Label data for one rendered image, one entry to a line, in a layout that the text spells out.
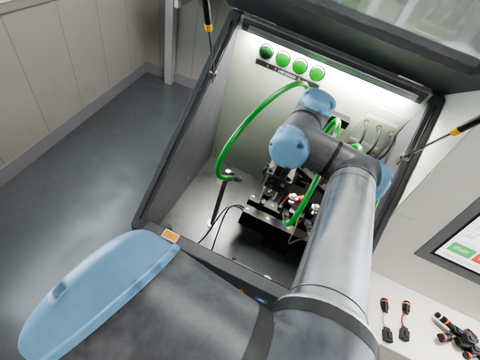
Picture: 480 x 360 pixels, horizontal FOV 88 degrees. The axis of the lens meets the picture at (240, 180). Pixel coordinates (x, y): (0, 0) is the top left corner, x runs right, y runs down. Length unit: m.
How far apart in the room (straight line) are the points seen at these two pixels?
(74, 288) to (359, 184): 0.36
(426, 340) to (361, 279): 0.76
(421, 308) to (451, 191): 0.41
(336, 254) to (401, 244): 0.66
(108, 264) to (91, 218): 1.84
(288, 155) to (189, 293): 0.33
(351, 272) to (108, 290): 0.21
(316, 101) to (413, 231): 0.54
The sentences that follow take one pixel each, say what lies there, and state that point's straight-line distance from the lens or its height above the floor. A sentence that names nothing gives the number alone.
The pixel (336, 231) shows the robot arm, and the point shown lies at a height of 1.47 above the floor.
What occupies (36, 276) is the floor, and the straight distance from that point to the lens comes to 1.94.
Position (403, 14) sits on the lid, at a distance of 0.64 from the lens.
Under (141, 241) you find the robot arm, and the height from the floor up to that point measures 1.51.
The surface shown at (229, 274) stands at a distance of 0.81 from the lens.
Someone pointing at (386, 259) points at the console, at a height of 1.04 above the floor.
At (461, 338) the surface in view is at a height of 1.01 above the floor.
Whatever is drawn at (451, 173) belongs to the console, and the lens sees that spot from 0.83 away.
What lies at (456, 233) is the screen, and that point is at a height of 1.23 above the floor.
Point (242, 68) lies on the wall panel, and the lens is 0.96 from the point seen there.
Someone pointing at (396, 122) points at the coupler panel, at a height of 1.34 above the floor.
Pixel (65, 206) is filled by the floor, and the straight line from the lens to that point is 2.14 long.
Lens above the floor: 1.69
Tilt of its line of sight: 47 degrees down
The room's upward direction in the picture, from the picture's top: 21 degrees clockwise
